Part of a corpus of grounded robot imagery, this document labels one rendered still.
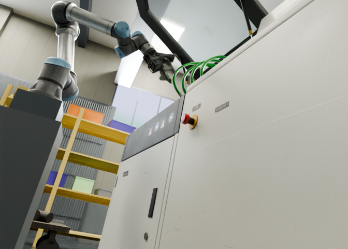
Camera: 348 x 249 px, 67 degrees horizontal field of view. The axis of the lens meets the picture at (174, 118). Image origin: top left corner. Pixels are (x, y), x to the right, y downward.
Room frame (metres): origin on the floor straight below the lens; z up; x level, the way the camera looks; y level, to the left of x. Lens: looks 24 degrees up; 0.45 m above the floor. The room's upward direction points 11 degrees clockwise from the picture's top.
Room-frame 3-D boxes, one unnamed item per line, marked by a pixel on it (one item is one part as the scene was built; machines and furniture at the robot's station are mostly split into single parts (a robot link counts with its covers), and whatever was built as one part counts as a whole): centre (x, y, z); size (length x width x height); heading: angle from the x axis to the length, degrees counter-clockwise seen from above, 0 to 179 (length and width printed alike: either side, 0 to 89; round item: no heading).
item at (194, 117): (0.78, -0.05, 0.80); 0.05 x 0.04 x 0.05; 24
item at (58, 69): (1.12, 0.60, 1.07); 0.13 x 0.12 x 0.14; 179
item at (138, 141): (1.21, 0.10, 0.87); 0.62 x 0.04 x 0.16; 24
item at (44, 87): (1.11, 0.60, 0.95); 0.15 x 0.15 x 0.10
